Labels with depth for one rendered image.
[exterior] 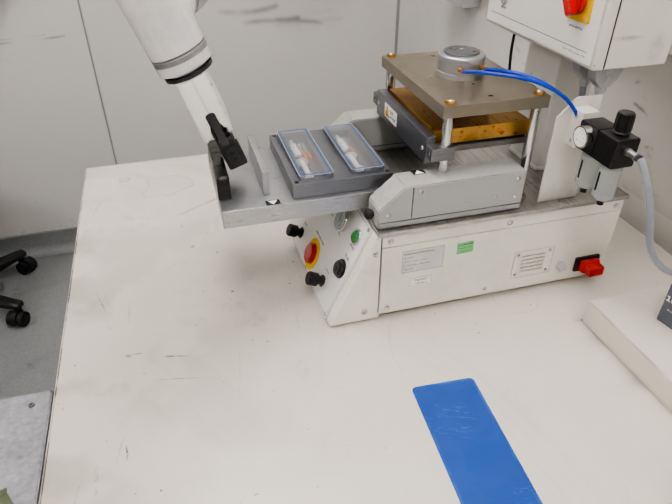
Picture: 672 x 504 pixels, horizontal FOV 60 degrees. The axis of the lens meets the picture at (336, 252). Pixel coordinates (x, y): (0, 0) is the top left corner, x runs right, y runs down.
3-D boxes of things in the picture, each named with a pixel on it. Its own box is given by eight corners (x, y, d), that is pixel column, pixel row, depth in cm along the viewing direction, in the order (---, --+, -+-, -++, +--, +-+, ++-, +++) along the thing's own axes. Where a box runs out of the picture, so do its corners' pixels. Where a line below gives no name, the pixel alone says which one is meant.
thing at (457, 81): (493, 91, 117) (503, 24, 109) (588, 155, 92) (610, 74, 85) (379, 103, 111) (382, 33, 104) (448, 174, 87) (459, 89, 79)
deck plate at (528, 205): (522, 124, 128) (523, 120, 127) (629, 199, 100) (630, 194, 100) (321, 148, 118) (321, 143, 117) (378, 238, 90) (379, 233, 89)
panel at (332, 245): (289, 229, 123) (324, 152, 116) (326, 319, 100) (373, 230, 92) (280, 227, 122) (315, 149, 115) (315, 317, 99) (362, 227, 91)
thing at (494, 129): (469, 100, 113) (476, 50, 107) (531, 146, 95) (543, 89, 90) (386, 109, 109) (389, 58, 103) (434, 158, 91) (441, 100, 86)
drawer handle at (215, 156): (220, 159, 102) (218, 138, 100) (231, 199, 90) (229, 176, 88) (209, 160, 102) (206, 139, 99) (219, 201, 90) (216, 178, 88)
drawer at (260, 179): (362, 152, 113) (363, 114, 109) (403, 207, 96) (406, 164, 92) (209, 171, 107) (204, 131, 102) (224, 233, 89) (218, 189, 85)
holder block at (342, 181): (355, 137, 110) (355, 124, 109) (392, 185, 94) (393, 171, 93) (269, 147, 106) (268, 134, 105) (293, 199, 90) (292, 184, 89)
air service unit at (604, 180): (572, 174, 97) (595, 87, 89) (631, 217, 86) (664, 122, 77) (545, 178, 96) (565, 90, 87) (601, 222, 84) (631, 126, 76)
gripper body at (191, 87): (159, 63, 88) (195, 125, 95) (162, 84, 80) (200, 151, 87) (204, 42, 88) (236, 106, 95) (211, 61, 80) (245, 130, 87)
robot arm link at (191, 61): (150, 52, 87) (160, 70, 88) (151, 69, 80) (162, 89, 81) (201, 28, 87) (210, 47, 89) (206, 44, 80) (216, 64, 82)
